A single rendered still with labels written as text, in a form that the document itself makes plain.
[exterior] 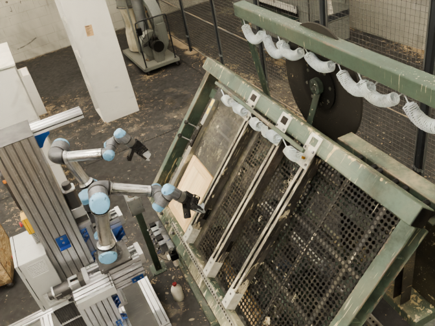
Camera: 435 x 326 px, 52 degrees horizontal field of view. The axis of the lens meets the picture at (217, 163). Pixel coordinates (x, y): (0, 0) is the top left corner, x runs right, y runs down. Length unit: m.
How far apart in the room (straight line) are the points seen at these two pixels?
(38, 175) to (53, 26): 8.44
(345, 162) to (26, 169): 1.83
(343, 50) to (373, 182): 0.78
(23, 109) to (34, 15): 5.94
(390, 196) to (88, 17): 5.33
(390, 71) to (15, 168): 2.13
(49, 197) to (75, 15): 4.01
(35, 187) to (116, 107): 4.31
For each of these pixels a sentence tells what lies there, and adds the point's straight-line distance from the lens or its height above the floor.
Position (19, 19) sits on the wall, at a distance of 11.07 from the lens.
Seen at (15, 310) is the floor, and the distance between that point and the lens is 4.83.
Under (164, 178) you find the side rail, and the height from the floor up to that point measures 0.97.
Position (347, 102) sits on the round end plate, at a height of 1.84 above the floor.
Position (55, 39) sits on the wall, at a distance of 11.25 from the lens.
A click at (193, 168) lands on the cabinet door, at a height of 1.20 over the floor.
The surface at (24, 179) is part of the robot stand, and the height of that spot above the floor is 1.78.
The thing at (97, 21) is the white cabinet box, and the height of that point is 1.51.
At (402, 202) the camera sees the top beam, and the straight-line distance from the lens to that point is 2.08.
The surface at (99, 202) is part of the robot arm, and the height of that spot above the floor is 1.64.
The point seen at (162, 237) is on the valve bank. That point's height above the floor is 0.76.
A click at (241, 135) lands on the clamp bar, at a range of 3.00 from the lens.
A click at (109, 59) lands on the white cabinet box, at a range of 6.90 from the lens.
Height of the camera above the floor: 3.20
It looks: 35 degrees down
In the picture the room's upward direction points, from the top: 12 degrees counter-clockwise
